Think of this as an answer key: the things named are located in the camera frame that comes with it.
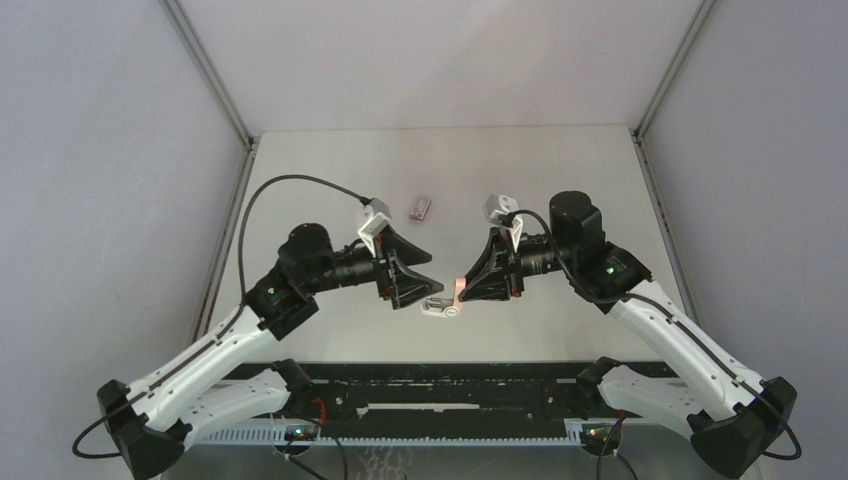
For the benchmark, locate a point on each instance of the left aluminium frame post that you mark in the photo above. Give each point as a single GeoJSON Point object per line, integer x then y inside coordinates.
{"type": "Point", "coordinates": [178, 16]}

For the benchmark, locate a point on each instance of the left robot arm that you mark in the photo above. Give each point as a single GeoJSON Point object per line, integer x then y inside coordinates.
{"type": "Point", "coordinates": [155, 419]}

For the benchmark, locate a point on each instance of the right aluminium frame post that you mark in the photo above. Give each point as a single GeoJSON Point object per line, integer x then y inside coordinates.
{"type": "Point", "coordinates": [640, 136]}

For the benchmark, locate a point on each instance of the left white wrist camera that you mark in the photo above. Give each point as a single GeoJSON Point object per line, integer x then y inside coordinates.
{"type": "Point", "coordinates": [374, 216]}

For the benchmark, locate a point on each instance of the red staple box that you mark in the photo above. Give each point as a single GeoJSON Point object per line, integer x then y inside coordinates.
{"type": "Point", "coordinates": [420, 208]}

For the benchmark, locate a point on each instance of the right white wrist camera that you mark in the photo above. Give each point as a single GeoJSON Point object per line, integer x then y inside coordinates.
{"type": "Point", "coordinates": [502, 210]}

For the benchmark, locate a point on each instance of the white slotted cable duct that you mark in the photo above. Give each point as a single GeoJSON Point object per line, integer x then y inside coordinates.
{"type": "Point", "coordinates": [268, 434]}

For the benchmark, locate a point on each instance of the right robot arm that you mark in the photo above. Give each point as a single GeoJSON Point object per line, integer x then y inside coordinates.
{"type": "Point", "coordinates": [728, 412]}

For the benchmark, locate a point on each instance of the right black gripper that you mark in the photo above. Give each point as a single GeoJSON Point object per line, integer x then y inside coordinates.
{"type": "Point", "coordinates": [494, 266]}

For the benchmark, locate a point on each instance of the aluminium frame post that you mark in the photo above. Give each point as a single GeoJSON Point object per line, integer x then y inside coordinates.
{"type": "Point", "coordinates": [640, 136]}
{"type": "Point", "coordinates": [178, 16]}

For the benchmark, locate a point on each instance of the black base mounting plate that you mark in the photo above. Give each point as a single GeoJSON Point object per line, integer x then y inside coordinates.
{"type": "Point", "coordinates": [483, 399]}

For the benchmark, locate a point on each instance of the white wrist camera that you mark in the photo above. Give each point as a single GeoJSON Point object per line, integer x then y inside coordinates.
{"type": "Point", "coordinates": [502, 210]}
{"type": "Point", "coordinates": [374, 216]}

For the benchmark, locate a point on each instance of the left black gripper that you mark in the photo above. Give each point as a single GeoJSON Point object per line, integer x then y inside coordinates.
{"type": "Point", "coordinates": [404, 287]}

